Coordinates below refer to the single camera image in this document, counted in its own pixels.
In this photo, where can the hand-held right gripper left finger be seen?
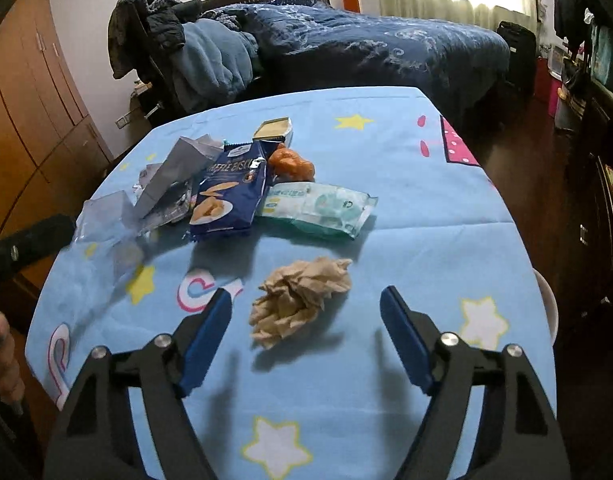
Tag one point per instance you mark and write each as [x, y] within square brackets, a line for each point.
[206, 345]

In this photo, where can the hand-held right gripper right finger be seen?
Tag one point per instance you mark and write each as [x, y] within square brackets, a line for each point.
[404, 340]

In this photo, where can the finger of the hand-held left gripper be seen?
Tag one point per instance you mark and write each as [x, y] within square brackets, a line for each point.
[36, 245]

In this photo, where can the clear plastic bag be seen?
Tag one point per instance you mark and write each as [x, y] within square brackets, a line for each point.
[104, 220]

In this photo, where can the brown paper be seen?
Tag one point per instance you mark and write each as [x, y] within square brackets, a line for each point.
[296, 300]

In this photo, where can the white round bin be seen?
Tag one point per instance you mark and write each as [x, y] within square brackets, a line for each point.
[550, 305]

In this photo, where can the blue biscuit packet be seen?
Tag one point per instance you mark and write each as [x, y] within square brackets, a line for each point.
[226, 195]

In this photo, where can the silver foil bag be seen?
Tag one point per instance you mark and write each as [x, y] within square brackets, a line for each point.
[174, 175]

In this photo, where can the wet wipes pack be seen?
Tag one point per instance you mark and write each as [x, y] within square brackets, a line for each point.
[321, 207]

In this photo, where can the orange plastic bag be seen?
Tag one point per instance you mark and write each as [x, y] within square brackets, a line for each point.
[289, 164]

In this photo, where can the small cardboard box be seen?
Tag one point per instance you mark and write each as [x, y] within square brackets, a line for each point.
[271, 130]

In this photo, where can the person's left hand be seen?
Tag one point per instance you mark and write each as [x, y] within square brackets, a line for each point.
[6, 360]

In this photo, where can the wooden wardrobe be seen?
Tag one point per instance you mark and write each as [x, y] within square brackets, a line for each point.
[26, 110]

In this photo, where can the light blue star-print tablecloth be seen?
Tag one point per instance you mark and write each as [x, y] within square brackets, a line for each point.
[386, 170]

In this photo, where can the black chair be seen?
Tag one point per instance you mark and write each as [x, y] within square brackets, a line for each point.
[151, 95]

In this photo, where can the grey patterned garment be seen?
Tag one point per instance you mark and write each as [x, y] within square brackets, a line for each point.
[129, 20]

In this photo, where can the black puffer jacket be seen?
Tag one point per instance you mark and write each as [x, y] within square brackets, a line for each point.
[164, 25]

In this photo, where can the dark wooden dresser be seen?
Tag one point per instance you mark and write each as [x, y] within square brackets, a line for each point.
[606, 185]

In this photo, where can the pink storage box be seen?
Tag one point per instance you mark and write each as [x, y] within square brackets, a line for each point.
[554, 95]

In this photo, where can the red storage box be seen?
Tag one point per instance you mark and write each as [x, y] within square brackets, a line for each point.
[541, 80]

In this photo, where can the bed with blue duvet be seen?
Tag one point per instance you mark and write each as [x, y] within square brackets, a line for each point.
[361, 45]

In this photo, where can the black suitcase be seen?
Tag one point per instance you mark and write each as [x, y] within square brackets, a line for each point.
[516, 55]

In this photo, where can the orange box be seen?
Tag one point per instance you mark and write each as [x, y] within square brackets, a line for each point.
[351, 3]

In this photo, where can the wall socket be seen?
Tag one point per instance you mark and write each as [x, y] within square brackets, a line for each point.
[122, 120]

